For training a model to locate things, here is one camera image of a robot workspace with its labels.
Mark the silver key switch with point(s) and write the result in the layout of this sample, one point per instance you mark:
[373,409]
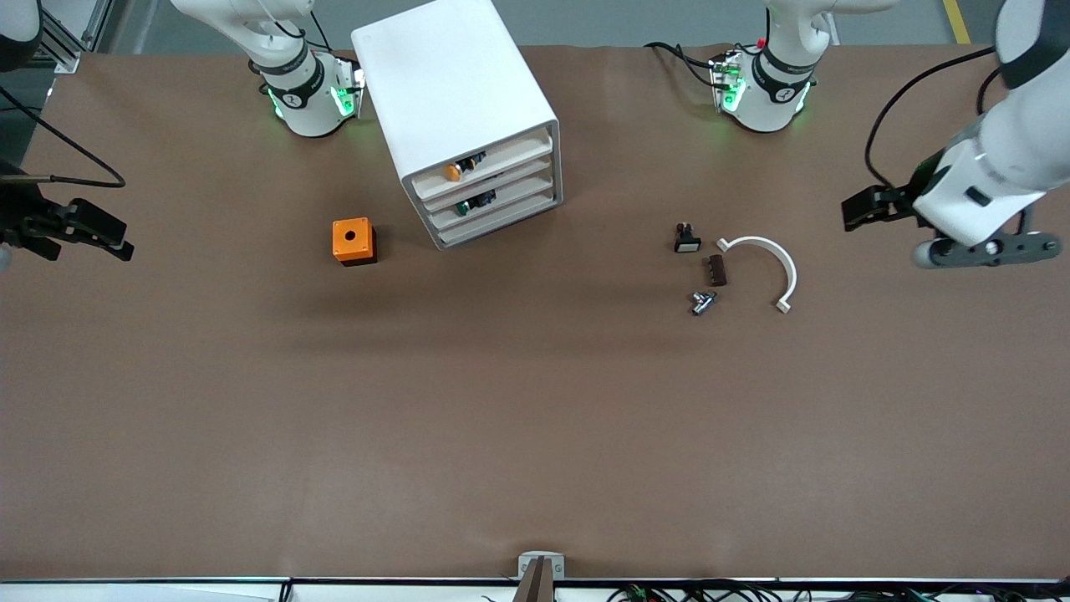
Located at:
[702,302]

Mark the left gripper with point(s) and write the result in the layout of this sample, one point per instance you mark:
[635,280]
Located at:
[909,191]

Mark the white curved bracket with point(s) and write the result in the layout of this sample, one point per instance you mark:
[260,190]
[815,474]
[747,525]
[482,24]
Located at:
[786,267]

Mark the brown terminal block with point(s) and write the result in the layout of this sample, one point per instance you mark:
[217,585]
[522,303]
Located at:
[718,271]

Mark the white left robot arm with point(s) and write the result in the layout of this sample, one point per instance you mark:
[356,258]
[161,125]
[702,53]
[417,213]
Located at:
[765,100]

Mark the aluminium frame profile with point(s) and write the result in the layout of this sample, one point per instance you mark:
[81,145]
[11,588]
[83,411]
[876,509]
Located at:
[67,42]

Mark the black square push button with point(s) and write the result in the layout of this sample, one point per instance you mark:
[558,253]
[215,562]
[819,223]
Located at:
[687,244]

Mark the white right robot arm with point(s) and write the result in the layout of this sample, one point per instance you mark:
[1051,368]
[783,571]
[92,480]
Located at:
[305,104]

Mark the white table edge rail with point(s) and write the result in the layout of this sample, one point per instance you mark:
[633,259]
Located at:
[142,589]

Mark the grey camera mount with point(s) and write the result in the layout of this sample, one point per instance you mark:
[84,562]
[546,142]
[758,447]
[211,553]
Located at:
[540,568]

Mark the orange push button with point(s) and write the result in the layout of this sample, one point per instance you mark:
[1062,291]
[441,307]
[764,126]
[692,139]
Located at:
[454,172]

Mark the green push button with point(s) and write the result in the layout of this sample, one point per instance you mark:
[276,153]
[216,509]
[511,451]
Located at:
[462,209]

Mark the orange button enclosure box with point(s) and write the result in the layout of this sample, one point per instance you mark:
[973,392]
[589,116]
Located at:
[351,238]

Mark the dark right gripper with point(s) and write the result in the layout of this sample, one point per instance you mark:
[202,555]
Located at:
[18,214]

